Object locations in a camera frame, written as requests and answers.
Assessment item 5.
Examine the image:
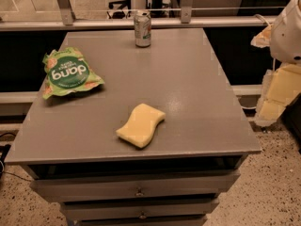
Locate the top grey drawer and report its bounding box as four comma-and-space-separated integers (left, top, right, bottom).
30, 169, 240, 202

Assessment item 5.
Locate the middle grey drawer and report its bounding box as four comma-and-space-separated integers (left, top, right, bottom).
61, 198, 219, 220

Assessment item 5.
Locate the black office chair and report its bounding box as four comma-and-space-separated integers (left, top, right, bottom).
107, 0, 132, 19

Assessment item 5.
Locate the yellow sponge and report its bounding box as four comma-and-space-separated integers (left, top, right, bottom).
116, 104, 166, 149

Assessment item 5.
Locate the green dang chip bag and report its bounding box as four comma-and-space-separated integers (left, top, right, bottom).
42, 47, 104, 100

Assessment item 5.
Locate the black cable on floor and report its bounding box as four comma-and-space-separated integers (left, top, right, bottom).
0, 132, 32, 183

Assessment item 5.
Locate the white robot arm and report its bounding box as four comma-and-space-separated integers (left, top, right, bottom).
251, 0, 301, 127

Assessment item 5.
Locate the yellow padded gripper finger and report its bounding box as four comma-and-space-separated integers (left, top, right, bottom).
255, 63, 301, 126
250, 24, 272, 48

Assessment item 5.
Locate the white cable behind arm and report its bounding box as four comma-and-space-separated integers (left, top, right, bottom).
253, 13, 273, 26

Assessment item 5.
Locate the metal window railing frame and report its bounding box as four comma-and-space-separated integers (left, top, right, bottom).
0, 0, 290, 32

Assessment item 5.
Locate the grey drawer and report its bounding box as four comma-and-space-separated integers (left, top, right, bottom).
30, 169, 240, 202
61, 198, 219, 220

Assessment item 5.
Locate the grey drawer cabinet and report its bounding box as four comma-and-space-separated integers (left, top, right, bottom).
7, 28, 261, 226

